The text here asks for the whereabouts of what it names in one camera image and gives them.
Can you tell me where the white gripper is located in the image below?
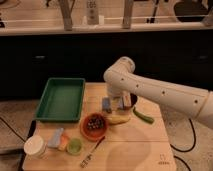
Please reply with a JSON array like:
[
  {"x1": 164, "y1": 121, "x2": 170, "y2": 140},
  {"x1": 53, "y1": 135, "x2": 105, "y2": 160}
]
[{"x1": 107, "y1": 85, "x2": 124, "y2": 110}]

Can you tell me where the blue sponge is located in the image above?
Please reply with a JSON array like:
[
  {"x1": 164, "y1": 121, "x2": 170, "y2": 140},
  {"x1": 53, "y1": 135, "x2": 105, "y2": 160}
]
[{"x1": 102, "y1": 97, "x2": 112, "y2": 113}]

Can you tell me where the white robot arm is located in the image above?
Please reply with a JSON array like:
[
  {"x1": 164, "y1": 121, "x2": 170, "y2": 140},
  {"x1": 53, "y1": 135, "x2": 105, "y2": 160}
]
[{"x1": 103, "y1": 56, "x2": 213, "y2": 129}]

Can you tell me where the green plastic tray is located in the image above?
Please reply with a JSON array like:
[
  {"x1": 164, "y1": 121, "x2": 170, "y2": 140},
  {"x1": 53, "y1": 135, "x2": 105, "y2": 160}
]
[{"x1": 35, "y1": 78, "x2": 85, "y2": 122}]

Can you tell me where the dark bowl with block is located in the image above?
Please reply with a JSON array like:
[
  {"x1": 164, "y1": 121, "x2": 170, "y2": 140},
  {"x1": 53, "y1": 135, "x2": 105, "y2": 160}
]
[{"x1": 122, "y1": 92, "x2": 137, "y2": 110}]

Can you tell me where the yellow banana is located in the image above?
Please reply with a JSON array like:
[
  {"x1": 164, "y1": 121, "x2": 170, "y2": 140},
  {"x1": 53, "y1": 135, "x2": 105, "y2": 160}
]
[{"x1": 106, "y1": 115, "x2": 130, "y2": 125}]

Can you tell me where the green cucumber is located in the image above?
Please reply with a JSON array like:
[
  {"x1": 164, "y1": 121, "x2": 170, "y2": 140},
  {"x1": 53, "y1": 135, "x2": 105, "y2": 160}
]
[{"x1": 133, "y1": 107, "x2": 154, "y2": 124}]

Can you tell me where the orange bowl with beans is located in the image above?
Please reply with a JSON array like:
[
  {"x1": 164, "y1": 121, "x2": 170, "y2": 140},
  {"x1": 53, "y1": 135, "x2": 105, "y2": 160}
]
[{"x1": 80, "y1": 113, "x2": 108, "y2": 141}]

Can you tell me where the green plastic cup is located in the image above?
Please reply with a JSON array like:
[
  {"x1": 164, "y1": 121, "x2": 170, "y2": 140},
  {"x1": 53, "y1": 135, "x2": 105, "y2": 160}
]
[{"x1": 66, "y1": 138, "x2": 82, "y2": 155}]

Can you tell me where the orange block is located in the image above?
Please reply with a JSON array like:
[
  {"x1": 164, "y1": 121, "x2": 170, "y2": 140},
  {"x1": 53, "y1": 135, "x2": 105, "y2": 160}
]
[{"x1": 58, "y1": 135, "x2": 70, "y2": 151}]

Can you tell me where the metal fork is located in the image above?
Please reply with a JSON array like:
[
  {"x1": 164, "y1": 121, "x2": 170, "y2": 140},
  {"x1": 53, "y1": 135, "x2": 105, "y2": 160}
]
[{"x1": 80, "y1": 136, "x2": 105, "y2": 168}]

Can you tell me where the light blue block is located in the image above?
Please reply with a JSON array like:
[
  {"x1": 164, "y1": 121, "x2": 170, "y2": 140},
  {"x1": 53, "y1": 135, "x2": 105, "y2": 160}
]
[{"x1": 47, "y1": 128, "x2": 64, "y2": 148}]

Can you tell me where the white remote on counter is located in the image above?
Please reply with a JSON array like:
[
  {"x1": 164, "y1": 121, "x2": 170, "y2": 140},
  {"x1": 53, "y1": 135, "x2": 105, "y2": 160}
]
[{"x1": 86, "y1": 0, "x2": 99, "y2": 25}]

